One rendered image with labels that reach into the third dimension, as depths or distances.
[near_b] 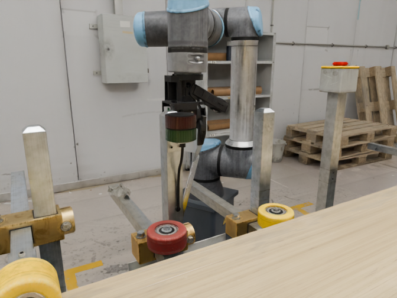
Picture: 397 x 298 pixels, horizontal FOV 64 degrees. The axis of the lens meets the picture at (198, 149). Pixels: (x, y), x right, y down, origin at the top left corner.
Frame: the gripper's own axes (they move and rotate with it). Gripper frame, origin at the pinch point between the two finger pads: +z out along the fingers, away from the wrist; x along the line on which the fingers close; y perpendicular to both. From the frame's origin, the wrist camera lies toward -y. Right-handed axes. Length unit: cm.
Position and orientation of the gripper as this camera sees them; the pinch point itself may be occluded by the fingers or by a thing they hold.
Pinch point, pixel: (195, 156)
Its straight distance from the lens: 79.3
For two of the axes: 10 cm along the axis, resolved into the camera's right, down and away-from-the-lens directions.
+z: -0.1, 9.7, 2.5
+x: 4.9, 2.2, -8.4
